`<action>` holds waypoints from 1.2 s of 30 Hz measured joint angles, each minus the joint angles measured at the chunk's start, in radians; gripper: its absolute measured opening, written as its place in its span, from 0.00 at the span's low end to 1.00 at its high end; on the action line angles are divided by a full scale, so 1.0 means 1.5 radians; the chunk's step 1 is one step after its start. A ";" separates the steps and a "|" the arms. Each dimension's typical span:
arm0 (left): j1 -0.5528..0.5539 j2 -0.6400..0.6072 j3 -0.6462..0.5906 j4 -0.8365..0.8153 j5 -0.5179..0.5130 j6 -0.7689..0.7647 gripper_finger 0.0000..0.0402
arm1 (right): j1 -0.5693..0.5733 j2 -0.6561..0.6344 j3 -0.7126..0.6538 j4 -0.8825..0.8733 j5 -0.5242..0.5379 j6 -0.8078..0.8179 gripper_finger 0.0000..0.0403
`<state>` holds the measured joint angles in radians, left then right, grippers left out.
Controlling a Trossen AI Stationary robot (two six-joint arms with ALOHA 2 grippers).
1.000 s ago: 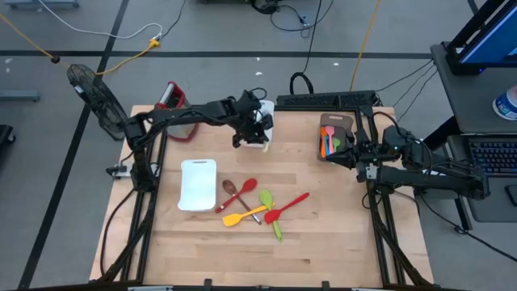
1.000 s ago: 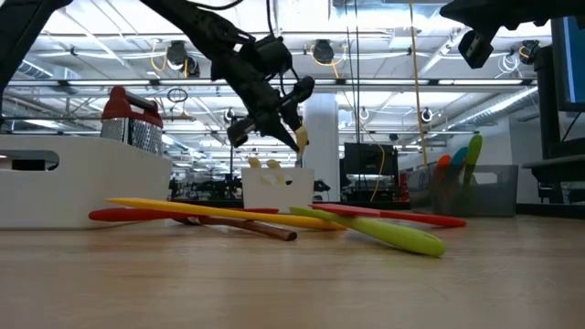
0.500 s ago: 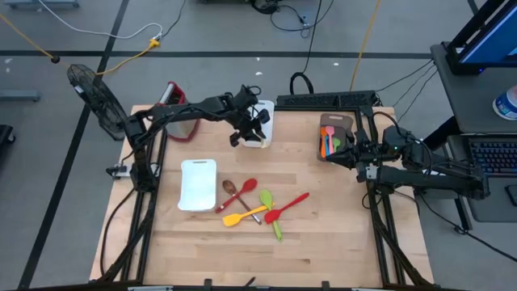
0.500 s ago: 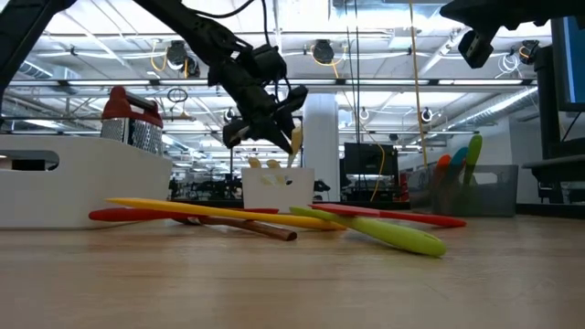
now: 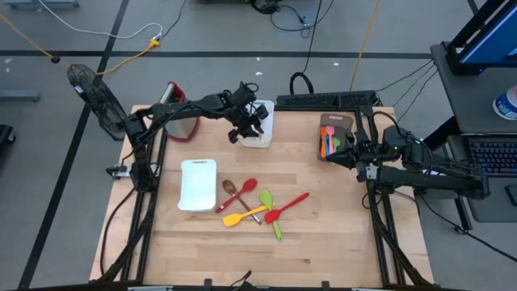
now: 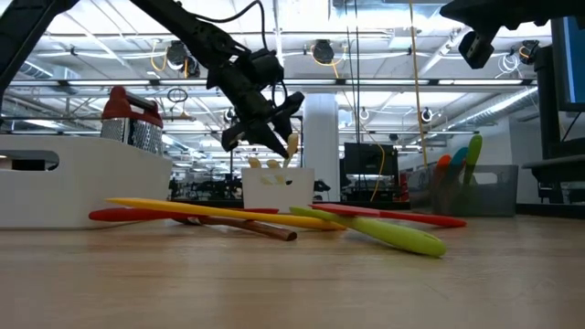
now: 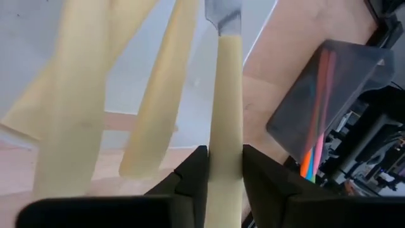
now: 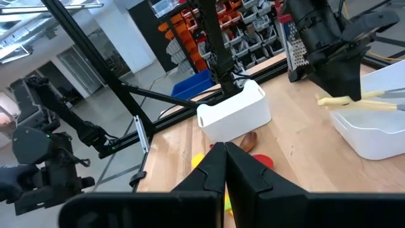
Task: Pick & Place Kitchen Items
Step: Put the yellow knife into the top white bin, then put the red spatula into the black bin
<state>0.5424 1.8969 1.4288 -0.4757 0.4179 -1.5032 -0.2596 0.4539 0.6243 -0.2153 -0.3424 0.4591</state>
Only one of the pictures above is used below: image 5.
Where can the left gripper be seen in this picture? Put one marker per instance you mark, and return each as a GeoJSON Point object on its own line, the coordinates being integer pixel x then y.
{"type": "Point", "coordinates": [246, 105]}

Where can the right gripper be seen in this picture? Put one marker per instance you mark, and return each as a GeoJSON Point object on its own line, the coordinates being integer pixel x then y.
{"type": "Point", "coordinates": [379, 153]}

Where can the small green silicone spatula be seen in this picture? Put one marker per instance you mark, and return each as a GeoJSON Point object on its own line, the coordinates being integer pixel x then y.
{"type": "Point", "coordinates": [336, 142]}

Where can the blue silicone spatula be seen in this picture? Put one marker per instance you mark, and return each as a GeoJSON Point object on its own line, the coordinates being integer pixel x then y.
{"type": "Point", "coordinates": [326, 148]}

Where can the small white plastic bin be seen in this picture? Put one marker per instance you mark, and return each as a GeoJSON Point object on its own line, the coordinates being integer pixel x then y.
{"type": "Point", "coordinates": [268, 133]}

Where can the orange silicone spatula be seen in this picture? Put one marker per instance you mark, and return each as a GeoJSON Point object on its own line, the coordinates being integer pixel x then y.
{"type": "Point", "coordinates": [323, 139]}

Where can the pink silicone spatula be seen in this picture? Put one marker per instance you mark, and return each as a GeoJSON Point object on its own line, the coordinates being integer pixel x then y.
{"type": "Point", "coordinates": [329, 132]}

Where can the red silicone spoon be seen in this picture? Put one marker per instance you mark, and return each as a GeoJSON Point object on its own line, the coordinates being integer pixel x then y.
{"type": "Point", "coordinates": [249, 184]}

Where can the brown wooden spoon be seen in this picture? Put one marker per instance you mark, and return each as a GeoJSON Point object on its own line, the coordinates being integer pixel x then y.
{"type": "Point", "coordinates": [229, 186]}

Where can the long green silicone spoon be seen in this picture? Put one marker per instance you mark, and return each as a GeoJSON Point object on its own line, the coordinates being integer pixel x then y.
{"type": "Point", "coordinates": [266, 199]}

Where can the large white plastic bin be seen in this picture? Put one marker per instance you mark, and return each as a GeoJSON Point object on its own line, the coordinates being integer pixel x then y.
{"type": "Point", "coordinates": [198, 190]}

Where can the yellow silicone spatula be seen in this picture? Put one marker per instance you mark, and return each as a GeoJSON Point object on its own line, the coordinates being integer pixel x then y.
{"type": "Point", "coordinates": [231, 220]}

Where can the red silicone spatula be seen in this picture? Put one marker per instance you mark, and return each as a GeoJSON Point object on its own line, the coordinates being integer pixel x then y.
{"type": "Point", "coordinates": [271, 217]}

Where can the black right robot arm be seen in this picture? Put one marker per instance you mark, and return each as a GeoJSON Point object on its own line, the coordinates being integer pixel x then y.
{"type": "Point", "coordinates": [436, 180]}

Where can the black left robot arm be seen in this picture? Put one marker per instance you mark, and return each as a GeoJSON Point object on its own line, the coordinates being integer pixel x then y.
{"type": "Point", "coordinates": [182, 109]}

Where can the grey translucent plastic bin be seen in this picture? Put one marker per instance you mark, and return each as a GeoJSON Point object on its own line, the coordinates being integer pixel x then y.
{"type": "Point", "coordinates": [337, 120]}

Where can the red and steel container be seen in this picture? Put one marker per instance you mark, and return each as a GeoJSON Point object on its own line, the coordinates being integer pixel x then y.
{"type": "Point", "coordinates": [183, 131]}

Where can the black perforated power strip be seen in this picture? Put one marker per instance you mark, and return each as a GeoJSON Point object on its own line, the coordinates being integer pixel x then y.
{"type": "Point", "coordinates": [323, 99]}

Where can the grey computer desk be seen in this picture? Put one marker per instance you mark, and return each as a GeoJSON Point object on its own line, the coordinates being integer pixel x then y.
{"type": "Point", "coordinates": [464, 101]}

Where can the black backlit keyboard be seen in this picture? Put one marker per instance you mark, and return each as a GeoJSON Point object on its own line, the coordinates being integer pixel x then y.
{"type": "Point", "coordinates": [498, 155]}

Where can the black floor fan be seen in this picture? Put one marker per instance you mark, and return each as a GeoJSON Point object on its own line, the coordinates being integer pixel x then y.
{"type": "Point", "coordinates": [97, 97]}

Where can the white and blue tub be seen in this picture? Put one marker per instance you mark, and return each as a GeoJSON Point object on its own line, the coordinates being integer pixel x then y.
{"type": "Point", "coordinates": [507, 105]}

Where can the black computer monitor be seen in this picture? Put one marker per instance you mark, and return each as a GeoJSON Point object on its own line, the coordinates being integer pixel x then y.
{"type": "Point", "coordinates": [493, 40]}

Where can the grey furniture foot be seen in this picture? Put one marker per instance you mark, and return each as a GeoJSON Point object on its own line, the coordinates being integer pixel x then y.
{"type": "Point", "coordinates": [20, 95]}
{"type": "Point", "coordinates": [40, 4]}

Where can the black chair caster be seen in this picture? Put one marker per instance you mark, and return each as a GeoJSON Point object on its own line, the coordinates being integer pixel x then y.
{"type": "Point", "coordinates": [5, 135]}

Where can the black aluminium table frame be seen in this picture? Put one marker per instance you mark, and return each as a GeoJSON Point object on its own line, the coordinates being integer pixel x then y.
{"type": "Point", "coordinates": [366, 110]}

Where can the black table edge bracket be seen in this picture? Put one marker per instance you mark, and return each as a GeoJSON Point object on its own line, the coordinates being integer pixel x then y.
{"type": "Point", "coordinates": [207, 285]}
{"type": "Point", "coordinates": [325, 286]}

